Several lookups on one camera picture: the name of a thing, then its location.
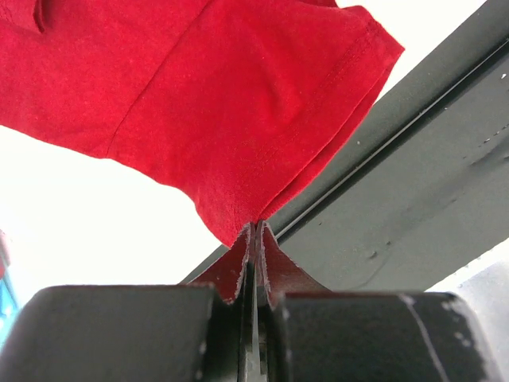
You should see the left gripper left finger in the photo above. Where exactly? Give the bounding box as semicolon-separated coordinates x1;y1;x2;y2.
189;223;255;381

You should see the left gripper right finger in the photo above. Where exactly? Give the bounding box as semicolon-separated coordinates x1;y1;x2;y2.
254;222;326;381

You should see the red t-shirt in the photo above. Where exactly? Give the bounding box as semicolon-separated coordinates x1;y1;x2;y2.
1;0;403;245

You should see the teal shirt in basket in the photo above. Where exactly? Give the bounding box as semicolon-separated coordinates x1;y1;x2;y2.
0;273;19;336

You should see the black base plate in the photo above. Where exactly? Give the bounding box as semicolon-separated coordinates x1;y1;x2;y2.
178;0;509;294

